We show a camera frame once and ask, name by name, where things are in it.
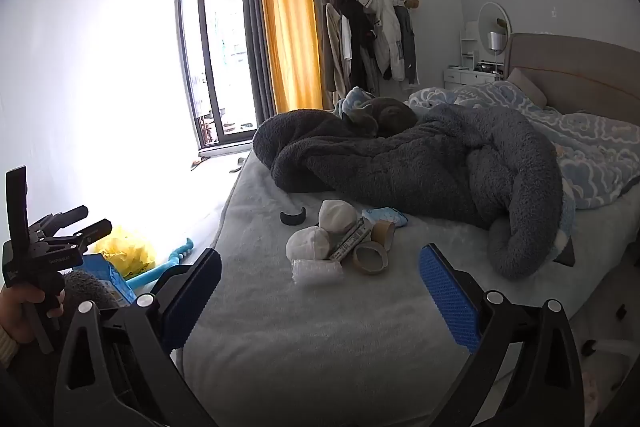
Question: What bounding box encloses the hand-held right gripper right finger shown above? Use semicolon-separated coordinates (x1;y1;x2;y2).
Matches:
417;243;588;427

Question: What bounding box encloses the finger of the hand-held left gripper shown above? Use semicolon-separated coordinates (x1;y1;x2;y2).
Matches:
45;219;113;254
30;205;89;238

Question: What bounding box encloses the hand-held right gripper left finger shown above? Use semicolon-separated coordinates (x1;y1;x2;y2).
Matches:
54;248;223;427

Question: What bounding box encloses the brown tape roll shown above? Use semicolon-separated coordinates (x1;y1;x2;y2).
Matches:
351;241;389;276

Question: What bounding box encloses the person's left hand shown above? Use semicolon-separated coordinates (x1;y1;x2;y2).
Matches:
0;284;66;345

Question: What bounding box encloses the yellow plastic bag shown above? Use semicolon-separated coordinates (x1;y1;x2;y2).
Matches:
95;227;157;279

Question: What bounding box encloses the blue plush toy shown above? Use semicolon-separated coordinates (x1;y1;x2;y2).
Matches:
122;237;203;290

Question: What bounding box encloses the blue tissue packet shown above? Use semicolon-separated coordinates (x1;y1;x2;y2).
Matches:
80;254;137;306

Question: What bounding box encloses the grey fuzzy cloth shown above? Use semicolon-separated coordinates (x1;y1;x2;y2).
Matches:
61;269;120;314

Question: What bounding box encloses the cardboard tube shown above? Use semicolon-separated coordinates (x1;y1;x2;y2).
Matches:
370;220;397;252

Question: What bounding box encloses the blue plastic wrapper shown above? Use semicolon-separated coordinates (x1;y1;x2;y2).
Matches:
361;207;409;228

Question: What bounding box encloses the small striped carton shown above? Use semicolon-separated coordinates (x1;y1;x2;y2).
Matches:
327;217;375;264

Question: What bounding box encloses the bed with grey sheet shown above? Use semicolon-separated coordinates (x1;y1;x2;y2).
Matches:
172;152;640;427

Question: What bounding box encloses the bubble wrap roll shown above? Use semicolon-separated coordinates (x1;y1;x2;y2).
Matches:
292;258;345;286

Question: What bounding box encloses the dark grey fleece blanket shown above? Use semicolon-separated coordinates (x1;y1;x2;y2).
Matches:
252;104;563;280

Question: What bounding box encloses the grey plush toy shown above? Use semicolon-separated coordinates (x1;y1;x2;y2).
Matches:
342;97;418;138

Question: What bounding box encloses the blue patterned duvet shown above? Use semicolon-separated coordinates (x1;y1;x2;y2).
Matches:
407;79;640;210

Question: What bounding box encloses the glass sliding door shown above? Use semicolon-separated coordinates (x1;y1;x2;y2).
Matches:
175;0;261;154

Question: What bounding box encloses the white dresser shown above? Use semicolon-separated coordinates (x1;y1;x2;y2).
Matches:
443;66;506;90

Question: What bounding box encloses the beige pillow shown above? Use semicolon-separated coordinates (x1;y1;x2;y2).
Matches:
506;68;548;108

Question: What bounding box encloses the white desktop organizer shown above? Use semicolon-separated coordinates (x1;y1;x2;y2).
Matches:
460;21;480;70

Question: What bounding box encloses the grey garment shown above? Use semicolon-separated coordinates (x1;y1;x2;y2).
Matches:
394;4;418;85

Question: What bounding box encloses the table lamp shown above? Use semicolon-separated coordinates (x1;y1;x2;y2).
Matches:
487;31;504;75

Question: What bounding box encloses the beige bed headboard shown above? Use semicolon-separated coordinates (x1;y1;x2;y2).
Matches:
505;33;640;125

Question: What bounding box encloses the white jacket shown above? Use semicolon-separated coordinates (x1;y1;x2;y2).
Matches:
356;0;405;82

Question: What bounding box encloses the black jacket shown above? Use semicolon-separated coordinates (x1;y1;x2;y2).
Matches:
337;0;378;90

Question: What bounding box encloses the round mirror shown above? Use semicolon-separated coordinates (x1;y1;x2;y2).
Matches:
478;2;512;54

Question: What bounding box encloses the yellow curtain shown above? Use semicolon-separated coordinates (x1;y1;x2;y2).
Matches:
255;0;323;114

